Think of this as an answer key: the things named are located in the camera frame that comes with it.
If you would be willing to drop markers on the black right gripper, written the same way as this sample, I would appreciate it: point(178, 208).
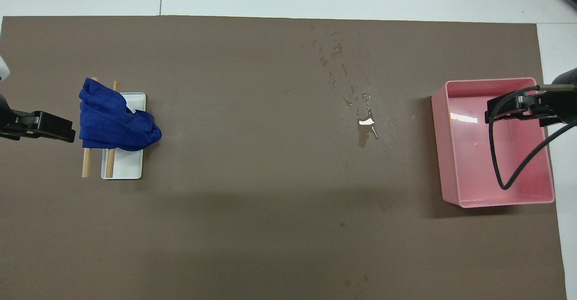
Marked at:
point(547, 106)

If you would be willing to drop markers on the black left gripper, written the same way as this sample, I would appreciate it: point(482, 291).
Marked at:
point(25, 123)

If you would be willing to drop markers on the blue towel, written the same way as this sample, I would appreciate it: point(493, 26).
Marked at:
point(112, 124)

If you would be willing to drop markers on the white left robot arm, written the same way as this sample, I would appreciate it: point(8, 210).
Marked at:
point(3, 111)

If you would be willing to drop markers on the spilled water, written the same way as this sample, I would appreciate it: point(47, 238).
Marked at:
point(366, 126)

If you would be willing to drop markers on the pink plastic bin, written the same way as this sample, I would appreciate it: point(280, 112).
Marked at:
point(473, 156)

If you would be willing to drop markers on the white rack with wooden rods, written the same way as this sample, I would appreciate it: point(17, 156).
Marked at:
point(128, 165)

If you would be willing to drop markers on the brown table mat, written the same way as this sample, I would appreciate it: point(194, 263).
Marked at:
point(270, 201)

